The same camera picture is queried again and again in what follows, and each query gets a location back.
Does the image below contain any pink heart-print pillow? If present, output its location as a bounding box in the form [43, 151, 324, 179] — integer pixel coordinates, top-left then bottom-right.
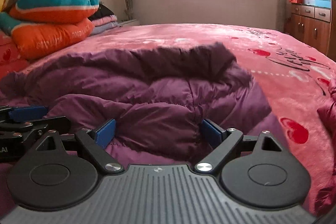
[0, 31, 29, 79]

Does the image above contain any pink heart-print bed cover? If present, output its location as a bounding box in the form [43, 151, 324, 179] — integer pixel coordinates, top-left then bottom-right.
[22, 24, 335, 215]

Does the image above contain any folded clothes stack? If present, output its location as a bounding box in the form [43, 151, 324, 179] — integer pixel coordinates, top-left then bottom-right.
[88, 2, 118, 36]

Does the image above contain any blue box on dresser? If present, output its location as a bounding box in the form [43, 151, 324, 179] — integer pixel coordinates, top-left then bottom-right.
[302, 0, 331, 9]

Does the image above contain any orange teal folded quilt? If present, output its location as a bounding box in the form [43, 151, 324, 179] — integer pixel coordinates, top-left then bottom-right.
[1, 0, 100, 60]

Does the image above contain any brown wooden dresser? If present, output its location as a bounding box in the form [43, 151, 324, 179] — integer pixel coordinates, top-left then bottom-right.
[286, 0, 335, 60]

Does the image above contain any purple down jacket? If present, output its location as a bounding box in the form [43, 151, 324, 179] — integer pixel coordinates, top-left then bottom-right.
[1, 43, 288, 166]

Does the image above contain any dark red jacket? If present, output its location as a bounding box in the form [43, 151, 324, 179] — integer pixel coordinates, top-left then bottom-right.
[317, 79, 336, 141]

